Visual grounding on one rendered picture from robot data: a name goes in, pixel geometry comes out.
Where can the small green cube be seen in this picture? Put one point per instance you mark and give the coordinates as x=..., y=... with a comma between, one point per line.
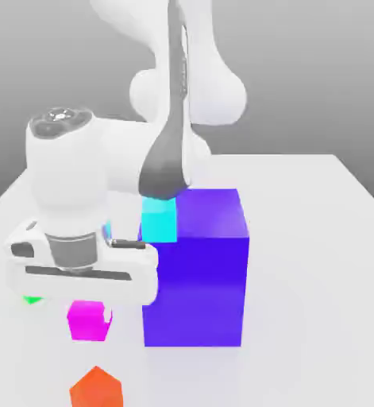
x=31, y=299

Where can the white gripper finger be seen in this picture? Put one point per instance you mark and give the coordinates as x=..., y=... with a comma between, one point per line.
x=107, y=315

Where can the small magenta cube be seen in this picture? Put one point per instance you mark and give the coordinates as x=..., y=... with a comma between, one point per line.
x=86, y=321

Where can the small orange cube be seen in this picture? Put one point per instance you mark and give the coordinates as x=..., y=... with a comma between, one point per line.
x=96, y=389

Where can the small cyan cube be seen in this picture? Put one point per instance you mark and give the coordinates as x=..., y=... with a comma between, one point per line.
x=159, y=222

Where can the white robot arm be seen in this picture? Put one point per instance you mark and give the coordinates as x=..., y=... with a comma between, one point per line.
x=75, y=165

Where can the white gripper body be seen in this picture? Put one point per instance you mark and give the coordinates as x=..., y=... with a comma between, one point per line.
x=78, y=287

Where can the large purple box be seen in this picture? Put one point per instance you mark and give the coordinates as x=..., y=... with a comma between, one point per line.
x=199, y=279

